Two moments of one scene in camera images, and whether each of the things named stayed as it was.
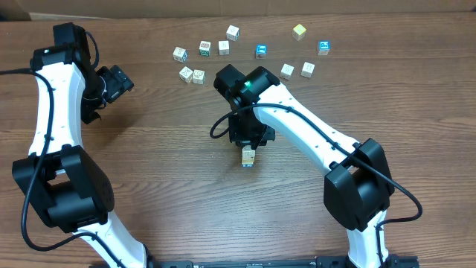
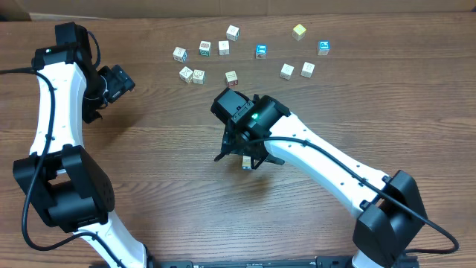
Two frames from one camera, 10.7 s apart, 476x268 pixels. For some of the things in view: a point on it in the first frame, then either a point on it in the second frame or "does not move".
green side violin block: (286, 71) does not move
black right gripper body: (248, 138) -> (243, 150)
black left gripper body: (121, 80) does not move
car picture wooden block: (180, 54) does not move
